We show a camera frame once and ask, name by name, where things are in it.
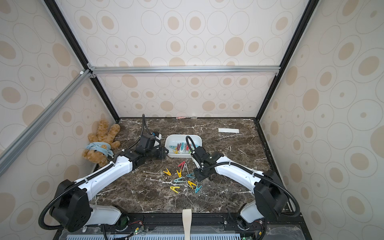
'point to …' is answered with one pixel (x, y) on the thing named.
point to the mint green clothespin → (179, 180)
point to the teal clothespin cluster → (197, 189)
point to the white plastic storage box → (177, 145)
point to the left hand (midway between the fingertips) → (170, 150)
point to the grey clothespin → (186, 167)
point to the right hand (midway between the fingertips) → (204, 174)
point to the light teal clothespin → (173, 147)
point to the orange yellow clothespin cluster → (191, 184)
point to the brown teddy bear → (100, 146)
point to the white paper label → (229, 130)
